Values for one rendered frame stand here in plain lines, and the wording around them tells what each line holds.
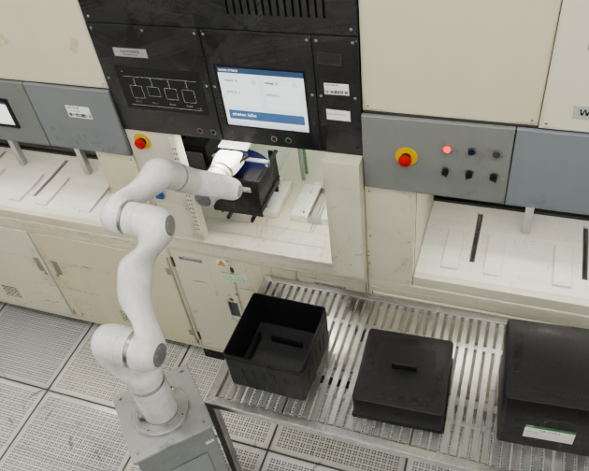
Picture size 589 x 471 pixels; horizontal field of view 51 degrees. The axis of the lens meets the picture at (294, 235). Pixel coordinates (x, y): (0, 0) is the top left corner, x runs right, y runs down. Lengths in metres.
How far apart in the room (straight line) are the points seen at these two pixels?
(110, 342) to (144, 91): 0.83
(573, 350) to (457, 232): 0.70
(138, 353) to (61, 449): 1.44
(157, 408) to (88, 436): 1.14
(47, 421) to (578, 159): 2.62
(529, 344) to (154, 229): 1.15
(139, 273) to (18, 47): 0.96
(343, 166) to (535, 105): 0.58
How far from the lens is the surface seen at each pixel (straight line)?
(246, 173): 2.54
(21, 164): 3.41
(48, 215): 3.02
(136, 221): 1.80
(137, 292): 1.86
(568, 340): 2.05
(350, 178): 2.00
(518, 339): 2.02
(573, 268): 2.45
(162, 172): 1.87
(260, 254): 2.48
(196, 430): 2.18
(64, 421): 3.34
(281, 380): 2.10
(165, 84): 2.13
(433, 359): 2.12
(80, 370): 3.48
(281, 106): 1.98
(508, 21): 1.71
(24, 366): 3.64
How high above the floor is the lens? 2.61
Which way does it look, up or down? 44 degrees down
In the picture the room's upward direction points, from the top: 9 degrees counter-clockwise
